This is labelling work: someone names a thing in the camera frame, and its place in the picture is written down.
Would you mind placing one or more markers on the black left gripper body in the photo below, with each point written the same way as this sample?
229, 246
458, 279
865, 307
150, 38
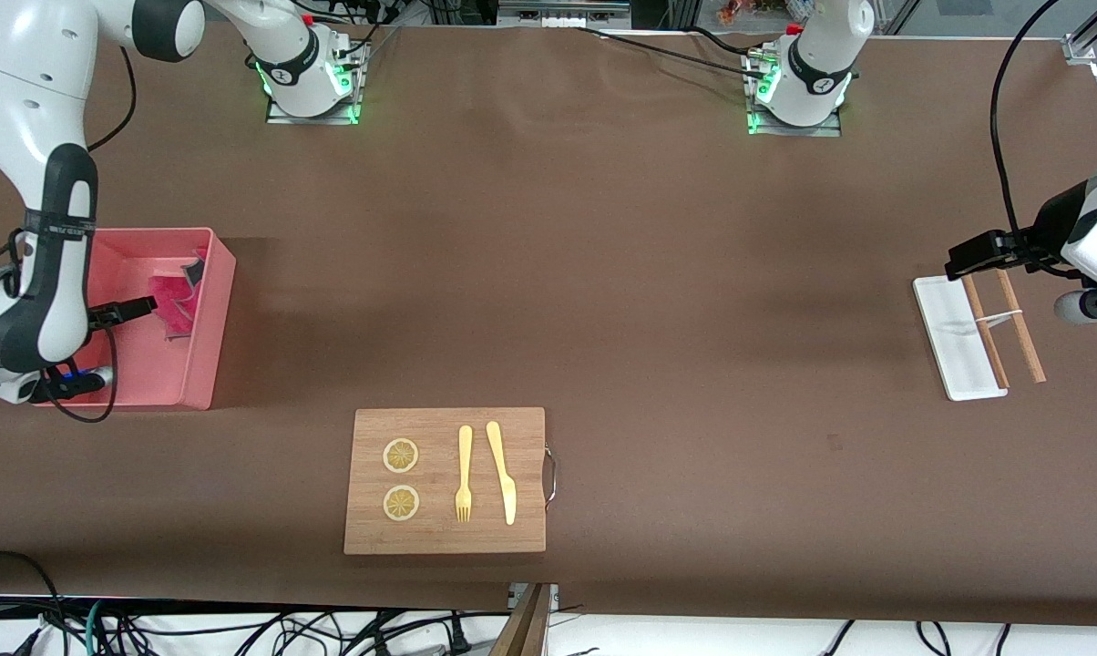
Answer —
1046, 226

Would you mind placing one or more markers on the pink and grey cloth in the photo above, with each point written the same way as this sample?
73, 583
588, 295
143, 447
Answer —
177, 301

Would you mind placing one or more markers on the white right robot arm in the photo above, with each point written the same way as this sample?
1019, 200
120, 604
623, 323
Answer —
20, 100

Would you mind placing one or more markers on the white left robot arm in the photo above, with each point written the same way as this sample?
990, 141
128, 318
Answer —
822, 55

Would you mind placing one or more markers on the white band on rods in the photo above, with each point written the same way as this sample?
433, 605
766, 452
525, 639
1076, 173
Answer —
999, 316

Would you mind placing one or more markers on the brown wooden rod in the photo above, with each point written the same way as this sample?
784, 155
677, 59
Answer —
984, 328
1018, 319

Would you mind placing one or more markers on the pink plastic bin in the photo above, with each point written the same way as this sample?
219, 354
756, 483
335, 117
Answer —
148, 374

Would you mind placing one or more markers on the white rack base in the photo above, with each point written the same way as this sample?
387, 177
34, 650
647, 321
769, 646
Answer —
945, 328

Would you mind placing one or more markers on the lemon slice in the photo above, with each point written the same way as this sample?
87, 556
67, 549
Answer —
401, 456
401, 503

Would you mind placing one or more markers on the yellow plastic fork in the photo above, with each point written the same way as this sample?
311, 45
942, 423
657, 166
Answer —
465, 456

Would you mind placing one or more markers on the wooden cutting board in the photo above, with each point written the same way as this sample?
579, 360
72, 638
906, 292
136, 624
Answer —
439, 538

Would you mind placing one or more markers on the yellow plastic knife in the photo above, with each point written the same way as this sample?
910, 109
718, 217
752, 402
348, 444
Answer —
503, 474

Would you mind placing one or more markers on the grey power strip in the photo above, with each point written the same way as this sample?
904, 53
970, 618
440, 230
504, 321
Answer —
562, 14

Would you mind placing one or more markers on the wooden plank piece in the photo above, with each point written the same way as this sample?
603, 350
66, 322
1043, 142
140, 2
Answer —
523, 629

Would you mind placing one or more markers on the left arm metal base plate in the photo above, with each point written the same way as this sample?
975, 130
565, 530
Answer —
831, 130

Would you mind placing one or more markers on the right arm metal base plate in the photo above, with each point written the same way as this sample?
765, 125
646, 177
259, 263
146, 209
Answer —
330, 117

